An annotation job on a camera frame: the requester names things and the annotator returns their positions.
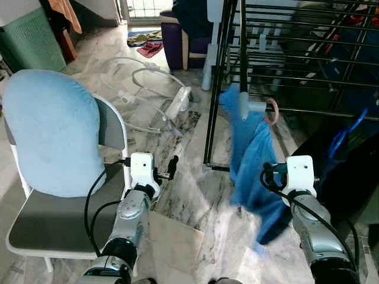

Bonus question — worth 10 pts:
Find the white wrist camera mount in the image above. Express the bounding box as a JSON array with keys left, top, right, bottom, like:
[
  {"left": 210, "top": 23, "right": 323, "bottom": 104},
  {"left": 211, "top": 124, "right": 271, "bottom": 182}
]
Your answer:
[
  {"left": 130, "top": 153, "right": 156, "bottom": 187},
  {"left": 287, "top": 156, "right": 314, "bottom": 193}
]

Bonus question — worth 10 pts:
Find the white folding chair grey seat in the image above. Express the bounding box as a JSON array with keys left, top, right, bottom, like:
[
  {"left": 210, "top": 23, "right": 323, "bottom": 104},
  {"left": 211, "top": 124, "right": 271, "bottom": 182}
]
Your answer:
[{"left": 5, "top": 93, "right": 156, "bottom": 273}]

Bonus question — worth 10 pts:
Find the purple upholstered armchair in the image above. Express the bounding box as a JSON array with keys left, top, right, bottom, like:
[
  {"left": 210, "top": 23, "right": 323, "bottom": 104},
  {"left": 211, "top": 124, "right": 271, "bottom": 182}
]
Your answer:
[{"left": 160, "top": 11, "right": 211, "bottom": 72}]

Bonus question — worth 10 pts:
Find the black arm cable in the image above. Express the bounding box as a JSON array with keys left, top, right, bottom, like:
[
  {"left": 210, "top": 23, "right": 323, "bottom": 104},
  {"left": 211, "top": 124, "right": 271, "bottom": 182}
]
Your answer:
[
  {"left": 261, "top": 166, "right": 362, "bottom": 284},
  {"left": 83, "top": 157, "right": 132, "bottom": 256}
]

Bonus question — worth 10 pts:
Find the white barred glass door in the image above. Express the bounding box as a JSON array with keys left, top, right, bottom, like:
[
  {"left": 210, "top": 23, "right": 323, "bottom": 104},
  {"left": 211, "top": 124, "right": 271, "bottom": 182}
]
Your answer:
[{"left": 121, "top": 0, "right": 175, "bottom": 24}]

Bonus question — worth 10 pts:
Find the blue plastic crate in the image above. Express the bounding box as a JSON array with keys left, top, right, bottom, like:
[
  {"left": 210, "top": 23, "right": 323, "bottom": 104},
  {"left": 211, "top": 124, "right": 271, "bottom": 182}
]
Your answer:
[{"left": 323, "top": 33, "right": 379, "bottom": 110}]

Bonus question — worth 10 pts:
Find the red floor cloth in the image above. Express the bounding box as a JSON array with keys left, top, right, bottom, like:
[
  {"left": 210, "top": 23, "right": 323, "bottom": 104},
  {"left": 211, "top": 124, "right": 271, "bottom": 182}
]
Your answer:
[{"left": 136, "top": 40, "right": 163, "bottom": 58}]

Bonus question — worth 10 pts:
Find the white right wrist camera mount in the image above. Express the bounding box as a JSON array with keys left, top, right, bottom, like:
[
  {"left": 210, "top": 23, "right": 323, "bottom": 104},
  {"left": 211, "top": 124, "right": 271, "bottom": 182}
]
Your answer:
[{"left": 287, "top": 156, "right": 314, "bottom": 193}]

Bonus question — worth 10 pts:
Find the yellow green floor cloth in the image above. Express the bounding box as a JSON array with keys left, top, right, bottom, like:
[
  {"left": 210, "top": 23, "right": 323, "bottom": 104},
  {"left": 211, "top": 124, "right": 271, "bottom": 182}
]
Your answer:
[{"left": 127, "top": 30, "right": 163, "bottom": 47}]

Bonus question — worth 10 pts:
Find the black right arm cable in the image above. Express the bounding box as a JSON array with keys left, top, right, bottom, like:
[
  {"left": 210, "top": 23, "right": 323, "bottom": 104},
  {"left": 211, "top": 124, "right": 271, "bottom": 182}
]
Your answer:
[{"left": 261, "top": 166, "right": 362, "bottom": 284}]

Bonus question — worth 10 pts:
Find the dark navy hanging garment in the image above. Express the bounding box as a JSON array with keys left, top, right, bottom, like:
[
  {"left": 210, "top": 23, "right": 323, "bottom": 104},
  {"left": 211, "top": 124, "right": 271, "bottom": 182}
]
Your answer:
[{"left": 293, "top": 118, "right": 379, "bottom": 225}]

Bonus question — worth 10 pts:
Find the pink plastic clothes hanger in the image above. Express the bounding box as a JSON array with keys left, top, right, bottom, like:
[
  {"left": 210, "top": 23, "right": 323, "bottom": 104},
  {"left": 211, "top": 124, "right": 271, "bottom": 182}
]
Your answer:
[{"left": 265, "top": 98, "right": 280, "bottom": 125}]

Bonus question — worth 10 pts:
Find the blue garment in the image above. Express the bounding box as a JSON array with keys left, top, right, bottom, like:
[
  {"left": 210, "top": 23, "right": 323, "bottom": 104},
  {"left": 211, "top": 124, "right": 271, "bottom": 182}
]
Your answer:
[{"left": 219, "top": 86, "right": 291, "bottom": 246}]

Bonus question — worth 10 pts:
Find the grey rack rod joint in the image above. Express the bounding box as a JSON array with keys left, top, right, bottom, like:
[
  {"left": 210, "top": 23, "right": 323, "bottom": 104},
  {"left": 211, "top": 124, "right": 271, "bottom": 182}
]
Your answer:
[{"left": 239, "top": 92, "right": 267, "bottom": 122}]

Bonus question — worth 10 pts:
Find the dark blue cloth pile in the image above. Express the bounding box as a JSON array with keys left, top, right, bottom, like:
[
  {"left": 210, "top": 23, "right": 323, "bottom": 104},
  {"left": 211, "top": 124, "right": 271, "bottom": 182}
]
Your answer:
[{"left": 172, "top": 0, "right": 223, "bottom": 39}]

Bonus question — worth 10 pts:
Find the white tube frame bouncer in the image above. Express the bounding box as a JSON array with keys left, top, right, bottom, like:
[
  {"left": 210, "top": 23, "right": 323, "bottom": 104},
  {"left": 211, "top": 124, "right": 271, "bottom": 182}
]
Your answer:
[{"left": 98, "top": 56, "right": 193, "bottom": 134}]

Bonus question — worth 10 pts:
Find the orange hanging cloth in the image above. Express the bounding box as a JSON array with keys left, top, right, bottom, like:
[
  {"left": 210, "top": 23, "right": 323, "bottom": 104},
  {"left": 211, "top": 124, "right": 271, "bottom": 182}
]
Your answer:
[{"left": 49, "top": 0, "right": 82, "bottom": 34}]

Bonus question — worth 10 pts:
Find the green white storage cabinet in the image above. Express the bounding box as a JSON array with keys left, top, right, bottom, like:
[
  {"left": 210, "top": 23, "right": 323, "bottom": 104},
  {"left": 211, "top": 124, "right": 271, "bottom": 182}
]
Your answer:
[{"left": 0, "top": 7, "right": 67, "bottom": 73}]

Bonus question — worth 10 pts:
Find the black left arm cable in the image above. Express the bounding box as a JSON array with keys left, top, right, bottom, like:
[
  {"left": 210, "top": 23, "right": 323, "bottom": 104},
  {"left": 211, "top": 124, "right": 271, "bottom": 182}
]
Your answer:
[{"left": 83, "top": 157, "right": 132, "bottom": 256}]

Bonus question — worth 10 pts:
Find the black metal drying rack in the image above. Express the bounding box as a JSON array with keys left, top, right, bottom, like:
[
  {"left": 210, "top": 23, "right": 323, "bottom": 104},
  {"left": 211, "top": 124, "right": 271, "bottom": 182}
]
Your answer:
[{"left": 203, "top": 0, "right": 379, "bottom": 172}]

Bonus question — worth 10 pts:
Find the light blue pillow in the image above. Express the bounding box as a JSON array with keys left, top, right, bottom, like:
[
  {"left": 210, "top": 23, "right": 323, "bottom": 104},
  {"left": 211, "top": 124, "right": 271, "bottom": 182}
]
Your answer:
[{"left": 2, "top": 69, "right": 102, "bottom": 198}]

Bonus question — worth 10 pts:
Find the grey robot right leg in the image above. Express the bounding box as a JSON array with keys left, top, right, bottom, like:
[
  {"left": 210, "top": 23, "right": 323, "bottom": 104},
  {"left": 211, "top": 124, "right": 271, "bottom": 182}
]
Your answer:
[{"left": 208, "top": 277, "right": 242, "bottom": 284}]

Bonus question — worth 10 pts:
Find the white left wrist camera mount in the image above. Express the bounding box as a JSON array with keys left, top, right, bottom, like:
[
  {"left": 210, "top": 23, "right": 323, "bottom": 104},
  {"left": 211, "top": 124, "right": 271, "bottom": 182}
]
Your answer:
[{"left": 130, "top": 153, "right": 156, "bottom": 187}]

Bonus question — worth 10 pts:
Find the blue plastic clothes hanger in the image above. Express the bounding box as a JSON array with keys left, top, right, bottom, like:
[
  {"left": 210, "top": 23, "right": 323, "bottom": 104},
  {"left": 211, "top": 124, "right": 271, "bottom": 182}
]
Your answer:
[{"left": 329, "top": 108, "right": 369, "bottom": 160}]

